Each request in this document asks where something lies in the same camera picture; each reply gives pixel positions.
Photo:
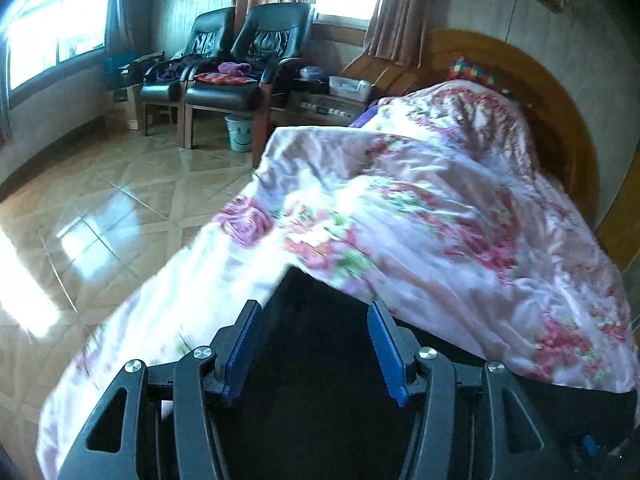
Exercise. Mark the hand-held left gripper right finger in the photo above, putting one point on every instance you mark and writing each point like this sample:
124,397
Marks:
387,350

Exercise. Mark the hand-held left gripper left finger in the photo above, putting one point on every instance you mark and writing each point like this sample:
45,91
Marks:
242,345

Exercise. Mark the black pants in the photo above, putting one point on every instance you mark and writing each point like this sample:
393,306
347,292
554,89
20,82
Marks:
310,385

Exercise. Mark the pink floral blanket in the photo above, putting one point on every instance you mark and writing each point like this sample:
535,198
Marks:
400,200

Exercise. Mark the light blue bucket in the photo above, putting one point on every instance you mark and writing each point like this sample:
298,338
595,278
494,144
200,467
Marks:
239,132

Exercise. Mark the wooden nightstand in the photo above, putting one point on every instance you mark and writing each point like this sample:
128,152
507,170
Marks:
320,105

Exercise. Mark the white plastic box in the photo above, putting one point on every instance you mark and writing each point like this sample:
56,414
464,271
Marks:
350,89

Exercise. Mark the cardboard box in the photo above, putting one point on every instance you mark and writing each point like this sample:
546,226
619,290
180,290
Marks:
131,105

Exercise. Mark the pink patterned cushion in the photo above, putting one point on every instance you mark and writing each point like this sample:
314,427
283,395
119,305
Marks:
220,79

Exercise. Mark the black leather armchair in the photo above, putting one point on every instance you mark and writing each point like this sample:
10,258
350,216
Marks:
280,25
160,90

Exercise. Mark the purple cloth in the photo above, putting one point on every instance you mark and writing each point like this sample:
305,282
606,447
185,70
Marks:
235,68

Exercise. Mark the dark clothes pile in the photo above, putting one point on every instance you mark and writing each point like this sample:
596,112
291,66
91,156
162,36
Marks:
172,70

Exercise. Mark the wooden headboard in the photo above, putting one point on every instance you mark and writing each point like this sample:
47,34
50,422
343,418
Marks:
550,110

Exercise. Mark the colourful checked pillow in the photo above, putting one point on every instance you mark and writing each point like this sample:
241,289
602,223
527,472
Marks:
475,72

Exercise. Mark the large window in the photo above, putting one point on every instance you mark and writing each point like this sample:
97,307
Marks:
55,30

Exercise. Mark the wooden door frame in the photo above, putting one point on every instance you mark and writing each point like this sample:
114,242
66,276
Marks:
622,230

